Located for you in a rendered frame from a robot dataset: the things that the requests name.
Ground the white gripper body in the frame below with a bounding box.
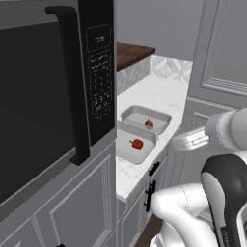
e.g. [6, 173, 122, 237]
[171, 127, 204, 152]

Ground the grey tupperware container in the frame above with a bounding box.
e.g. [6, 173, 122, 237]
[120, 104, 173, 135]
[116, 120, 159, 166]

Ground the grey drawer front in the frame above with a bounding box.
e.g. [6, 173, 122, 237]
[126, 146, 171, 211]

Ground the dark wooden shelf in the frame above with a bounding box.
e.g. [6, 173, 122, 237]
[116, 41, 156, 72]

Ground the grey cupboard below microwave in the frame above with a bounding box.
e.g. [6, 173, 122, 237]
[0, 140, 118, 247]

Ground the black microwave oven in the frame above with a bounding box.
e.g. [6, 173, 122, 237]
[0, 0, 118, 206]

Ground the black drawer handle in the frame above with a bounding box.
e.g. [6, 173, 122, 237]
[148, 161, 161, 178]

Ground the black cupboard door handle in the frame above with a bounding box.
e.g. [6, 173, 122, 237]
[144, 179, 157, 213]

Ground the black microwave door handle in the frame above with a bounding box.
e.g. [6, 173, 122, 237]
[44, 5, 92, 167]

